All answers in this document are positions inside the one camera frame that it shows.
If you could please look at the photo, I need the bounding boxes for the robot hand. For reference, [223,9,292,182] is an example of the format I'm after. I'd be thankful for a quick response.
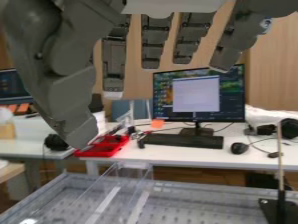
[0,0,298,150]

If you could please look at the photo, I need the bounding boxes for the black computer monitor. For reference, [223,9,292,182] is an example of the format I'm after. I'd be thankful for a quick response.
[0,67,35,105]
[151,63,247,137]

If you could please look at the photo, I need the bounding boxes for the black headphones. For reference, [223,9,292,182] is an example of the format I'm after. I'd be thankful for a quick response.
[42,133,70,152]

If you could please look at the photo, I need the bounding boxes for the red tray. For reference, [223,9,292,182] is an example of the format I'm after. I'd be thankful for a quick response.
[94,133,132,148]
[73,141,125,158]

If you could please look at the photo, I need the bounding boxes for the small orange block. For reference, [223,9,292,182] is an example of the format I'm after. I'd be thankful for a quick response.
[148,118,164,129]

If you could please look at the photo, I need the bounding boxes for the white desk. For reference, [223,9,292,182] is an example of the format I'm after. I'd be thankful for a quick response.
[0,113,79,201]
[78,119,298,177]

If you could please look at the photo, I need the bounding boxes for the small black device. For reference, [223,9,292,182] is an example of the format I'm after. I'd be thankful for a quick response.
[135,137,147,150]

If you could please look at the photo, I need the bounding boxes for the black keyboard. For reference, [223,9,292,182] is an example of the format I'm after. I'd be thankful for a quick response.
[140,132,226,150]

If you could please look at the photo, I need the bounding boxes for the clear box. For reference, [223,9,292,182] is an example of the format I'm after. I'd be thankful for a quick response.
[0,171,298,224]
[65,160,156,224]

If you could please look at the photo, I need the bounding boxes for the black mouse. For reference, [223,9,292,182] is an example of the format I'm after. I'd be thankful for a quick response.
[228,141,251,155]

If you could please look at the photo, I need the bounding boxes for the thin stick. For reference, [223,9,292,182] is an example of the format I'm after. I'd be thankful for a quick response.
[274,121,287,224]

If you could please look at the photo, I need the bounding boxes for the black plate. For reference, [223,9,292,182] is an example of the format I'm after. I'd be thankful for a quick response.
[256,197,298,224]

